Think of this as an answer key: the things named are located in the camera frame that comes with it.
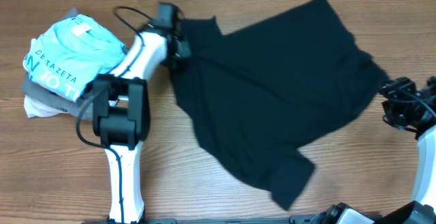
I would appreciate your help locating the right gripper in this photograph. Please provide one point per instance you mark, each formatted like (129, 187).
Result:
(396, 120)

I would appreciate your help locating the black t-shirt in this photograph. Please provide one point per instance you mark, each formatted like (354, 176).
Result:
(255, 96)

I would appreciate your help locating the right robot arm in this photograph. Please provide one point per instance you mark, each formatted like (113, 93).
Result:
(421, 207)

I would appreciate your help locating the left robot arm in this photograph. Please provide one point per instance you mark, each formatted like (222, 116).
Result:
(121, 113)

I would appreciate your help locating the grey folded garment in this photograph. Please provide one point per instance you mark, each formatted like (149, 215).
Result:
(62, 63)

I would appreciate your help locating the light blue folded t-shirt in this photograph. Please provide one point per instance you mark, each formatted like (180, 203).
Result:
(71, 54)

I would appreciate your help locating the white folded garment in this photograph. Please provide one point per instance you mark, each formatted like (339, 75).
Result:
(39, 101)

